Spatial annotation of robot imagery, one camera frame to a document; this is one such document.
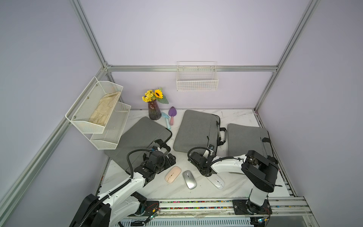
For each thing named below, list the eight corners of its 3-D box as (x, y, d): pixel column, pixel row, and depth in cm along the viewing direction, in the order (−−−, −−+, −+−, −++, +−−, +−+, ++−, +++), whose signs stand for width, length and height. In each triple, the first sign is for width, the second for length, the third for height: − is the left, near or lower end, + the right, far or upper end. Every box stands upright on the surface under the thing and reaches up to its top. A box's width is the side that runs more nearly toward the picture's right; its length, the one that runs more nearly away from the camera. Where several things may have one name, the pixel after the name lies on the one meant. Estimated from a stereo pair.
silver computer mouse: (189, 191, 81) (189, 190, 79) (181, 173, 88) (181, 172, 86) (198, 187, 83) (198, 186, 81) (189, 169, 89) (190, 168, 88)
